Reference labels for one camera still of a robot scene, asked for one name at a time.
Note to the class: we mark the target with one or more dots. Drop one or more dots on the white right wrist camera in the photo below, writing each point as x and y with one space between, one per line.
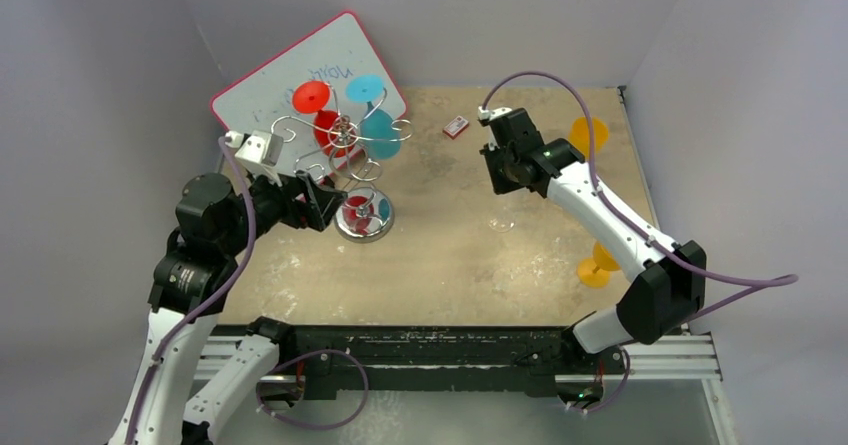
485 116

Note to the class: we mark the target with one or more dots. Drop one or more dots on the yellow wine glass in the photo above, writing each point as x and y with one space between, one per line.
579 135
595 271

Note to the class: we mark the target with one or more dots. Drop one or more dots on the clear wine glass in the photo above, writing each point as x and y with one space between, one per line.
502 214

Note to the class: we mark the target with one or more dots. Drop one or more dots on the yellow wine glass near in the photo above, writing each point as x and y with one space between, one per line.
595 271

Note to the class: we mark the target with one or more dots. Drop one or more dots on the red-framed whiteboard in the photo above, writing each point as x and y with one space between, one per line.
334 70

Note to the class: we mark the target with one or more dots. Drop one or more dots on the yellow wine glass far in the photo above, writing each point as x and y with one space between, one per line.
579 135

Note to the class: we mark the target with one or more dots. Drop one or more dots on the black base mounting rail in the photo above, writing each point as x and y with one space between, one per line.
534 360

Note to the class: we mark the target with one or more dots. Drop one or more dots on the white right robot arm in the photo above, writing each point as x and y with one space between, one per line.
663 293

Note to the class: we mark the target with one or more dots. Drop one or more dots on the chrome wine glass rack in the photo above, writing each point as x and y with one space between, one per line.
367 214

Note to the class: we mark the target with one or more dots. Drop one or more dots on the small red white box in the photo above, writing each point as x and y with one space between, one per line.
455 127

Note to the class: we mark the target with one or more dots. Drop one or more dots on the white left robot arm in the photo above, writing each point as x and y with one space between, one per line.
219 223

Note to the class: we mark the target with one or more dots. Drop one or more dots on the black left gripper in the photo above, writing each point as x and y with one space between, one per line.
321 204

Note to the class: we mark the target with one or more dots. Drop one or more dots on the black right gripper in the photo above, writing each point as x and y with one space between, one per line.
496 171

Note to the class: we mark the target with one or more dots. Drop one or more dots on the red plastic wine glass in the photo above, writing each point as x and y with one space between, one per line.
318 99

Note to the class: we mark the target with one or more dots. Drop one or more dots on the teal plastic wine glass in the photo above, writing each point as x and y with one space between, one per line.
380 140

